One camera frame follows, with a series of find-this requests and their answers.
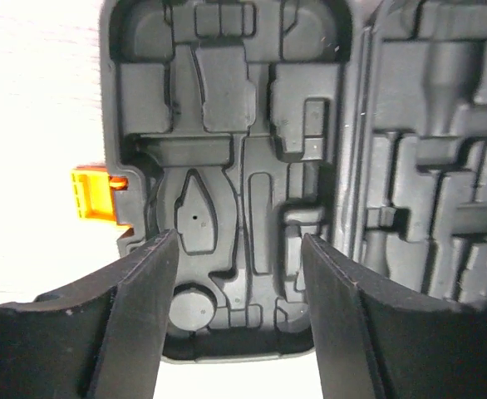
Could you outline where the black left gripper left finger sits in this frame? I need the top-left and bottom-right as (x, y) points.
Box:
(0, 230), (179, 398)

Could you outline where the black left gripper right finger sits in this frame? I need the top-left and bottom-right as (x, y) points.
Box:
(302, 235), (487, 398)

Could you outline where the black plastic tool case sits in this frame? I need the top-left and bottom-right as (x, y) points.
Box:
(72, 1), (487, 363)

